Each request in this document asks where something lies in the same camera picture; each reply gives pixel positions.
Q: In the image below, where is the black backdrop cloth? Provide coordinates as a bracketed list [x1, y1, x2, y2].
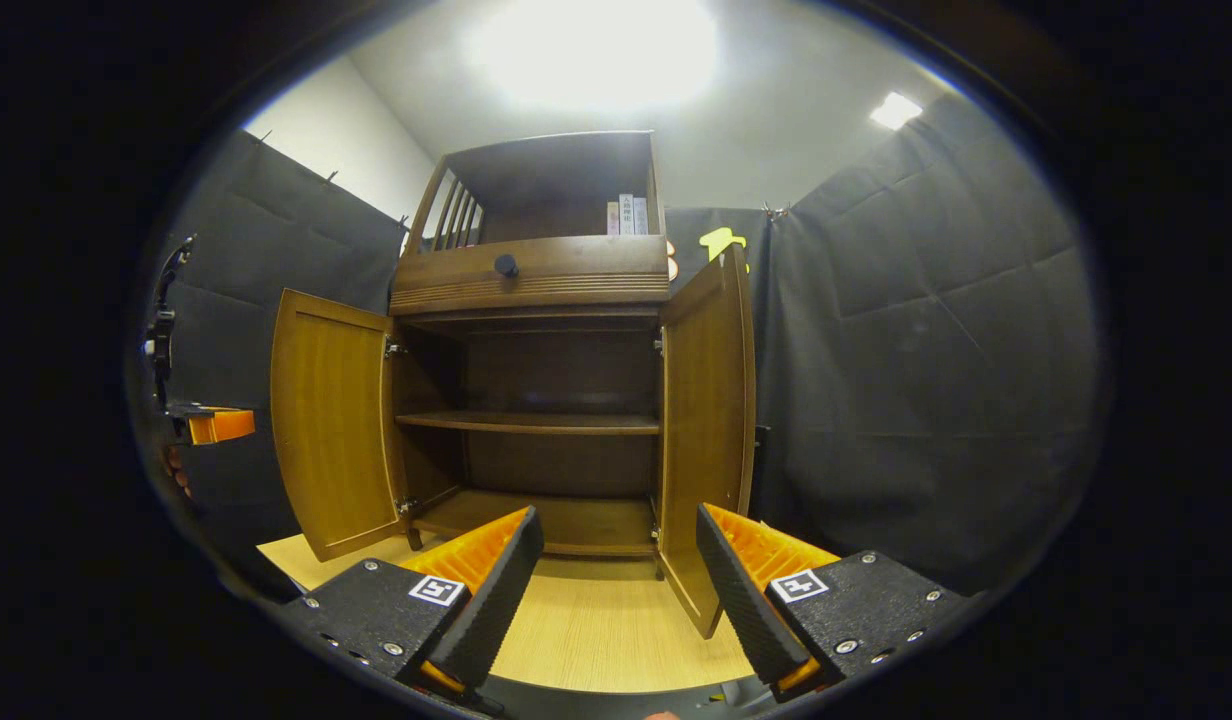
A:
[666, 95, 1102, 591]
[141, 128, 409, 561]

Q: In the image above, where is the small ceiling light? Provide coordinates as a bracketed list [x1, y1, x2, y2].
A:
[869, 92, 924, 131]

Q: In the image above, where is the wooden double-door shoe cabinet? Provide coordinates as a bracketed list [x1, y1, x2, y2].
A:
[388, 130, 672, 581]

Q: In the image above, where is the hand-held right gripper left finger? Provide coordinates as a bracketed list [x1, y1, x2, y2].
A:
[281, 505, 545, 701]

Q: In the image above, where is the wooden shoe cabinet door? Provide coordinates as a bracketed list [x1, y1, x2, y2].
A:
[656, 243, 757, 641]
[269, 288, 412, 563]

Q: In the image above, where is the large ceiling light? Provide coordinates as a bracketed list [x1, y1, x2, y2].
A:
[466, 0, 722, 111]

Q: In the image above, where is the wooden inner shelf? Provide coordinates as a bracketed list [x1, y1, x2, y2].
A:
[396, 410, 662, 436]

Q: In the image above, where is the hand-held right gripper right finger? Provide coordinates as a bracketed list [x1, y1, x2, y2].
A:
[696, 503, 972, 701]

